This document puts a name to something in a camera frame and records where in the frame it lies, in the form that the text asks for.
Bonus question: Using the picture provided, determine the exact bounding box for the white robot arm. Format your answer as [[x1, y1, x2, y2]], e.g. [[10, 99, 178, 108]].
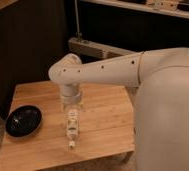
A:
[[48, 48, 189, 171]]

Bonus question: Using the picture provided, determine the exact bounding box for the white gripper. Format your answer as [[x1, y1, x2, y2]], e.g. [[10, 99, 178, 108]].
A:
[[60, 84, 85, 112]]

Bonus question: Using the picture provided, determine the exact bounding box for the black ceramic bowl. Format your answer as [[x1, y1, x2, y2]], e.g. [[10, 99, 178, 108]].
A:
[[5, 105, 42, 137]]

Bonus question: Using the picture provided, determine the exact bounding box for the metal pole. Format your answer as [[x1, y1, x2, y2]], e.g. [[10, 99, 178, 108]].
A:
[[74, 0, 82, 41]]

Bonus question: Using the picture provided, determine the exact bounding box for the upper wooden shelf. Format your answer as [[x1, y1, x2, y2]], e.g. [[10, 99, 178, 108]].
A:
[[82, 0, 189, 19]]

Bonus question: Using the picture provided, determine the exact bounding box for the wooden shelf beam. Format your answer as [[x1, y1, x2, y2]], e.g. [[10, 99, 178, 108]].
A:
[[68, 37, 132, 59]]

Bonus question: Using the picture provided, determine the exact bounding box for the wooden table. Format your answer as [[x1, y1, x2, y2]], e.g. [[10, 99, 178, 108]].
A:
[[0, 81, 134, 171]]

